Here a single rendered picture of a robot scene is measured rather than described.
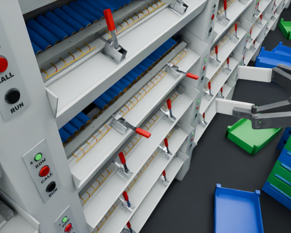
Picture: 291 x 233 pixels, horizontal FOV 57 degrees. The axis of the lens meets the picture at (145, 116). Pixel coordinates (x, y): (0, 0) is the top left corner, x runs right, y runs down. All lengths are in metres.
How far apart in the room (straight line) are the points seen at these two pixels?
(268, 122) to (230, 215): 0.94
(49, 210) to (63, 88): 0.21
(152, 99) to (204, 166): 0.87
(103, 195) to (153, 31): 0.44
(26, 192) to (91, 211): 0.31
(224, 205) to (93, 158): 0.93
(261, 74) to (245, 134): 1.14
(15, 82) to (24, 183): 0.16
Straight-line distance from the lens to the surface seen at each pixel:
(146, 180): 1.00
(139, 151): 0.83
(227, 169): 1.55
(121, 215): 0.94
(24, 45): 0.35
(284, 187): 1.44
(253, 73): 0.64
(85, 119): 0.61
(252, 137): 1.75
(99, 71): 0.49
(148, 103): 0.71
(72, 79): 0.47
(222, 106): 0.53
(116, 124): 0.63
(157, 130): 0.90
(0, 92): 0.34
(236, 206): 1.43
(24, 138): 0.40
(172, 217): 1.34
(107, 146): 0.61
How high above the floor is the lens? 1.19
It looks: 42 degrees down
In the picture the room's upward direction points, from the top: straight up
